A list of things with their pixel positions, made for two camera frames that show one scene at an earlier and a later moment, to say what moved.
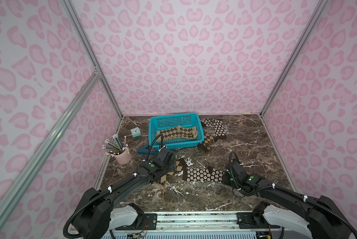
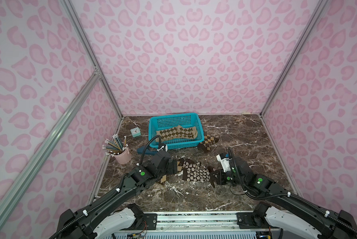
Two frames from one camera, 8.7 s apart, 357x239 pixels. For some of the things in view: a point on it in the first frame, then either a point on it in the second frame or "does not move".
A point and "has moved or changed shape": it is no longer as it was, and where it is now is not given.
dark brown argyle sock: (208, 142) does not move
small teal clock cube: (135, 132) does not move
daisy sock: (220, 130) -> (196, 172)
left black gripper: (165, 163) does not move
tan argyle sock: (177, 132) does not move
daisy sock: (208, 174) has moved or changed shape
